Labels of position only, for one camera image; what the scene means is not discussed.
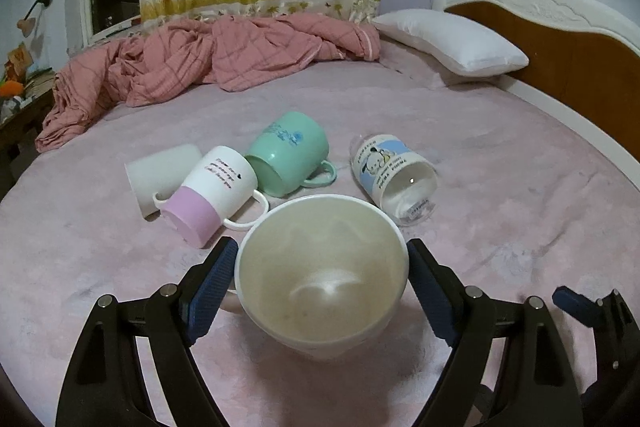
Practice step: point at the white pillow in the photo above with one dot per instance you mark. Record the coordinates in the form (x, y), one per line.
(450, 39)

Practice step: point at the wall lamp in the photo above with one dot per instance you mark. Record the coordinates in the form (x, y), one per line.
(30, 19)

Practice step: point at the green mug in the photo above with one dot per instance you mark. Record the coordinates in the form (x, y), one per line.
(287, 152)

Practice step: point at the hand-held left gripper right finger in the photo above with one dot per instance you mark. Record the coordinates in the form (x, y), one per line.
(434, 287)

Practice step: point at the cartoon dog print cup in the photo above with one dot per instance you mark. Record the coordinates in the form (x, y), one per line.
(395, 177)

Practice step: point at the wooden headboard with white trim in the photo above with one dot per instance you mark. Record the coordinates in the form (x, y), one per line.
(570, 47)

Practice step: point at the white and purple mug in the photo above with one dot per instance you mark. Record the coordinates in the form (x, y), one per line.
(212, 197)

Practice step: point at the plain white cup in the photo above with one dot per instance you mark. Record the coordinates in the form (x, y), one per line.
(157, 174)

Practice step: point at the pink checked quilt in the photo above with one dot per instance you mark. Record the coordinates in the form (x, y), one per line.
(200, 52)

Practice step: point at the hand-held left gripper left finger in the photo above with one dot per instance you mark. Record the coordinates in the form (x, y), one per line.
(212, 279)

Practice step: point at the cluttered wooden side table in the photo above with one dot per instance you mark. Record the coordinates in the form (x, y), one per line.
(20, 97)

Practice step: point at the large white cup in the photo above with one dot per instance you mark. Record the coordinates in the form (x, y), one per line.
(322, 272)

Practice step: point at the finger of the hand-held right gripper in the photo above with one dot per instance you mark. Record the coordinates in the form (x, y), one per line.
(575, 299)

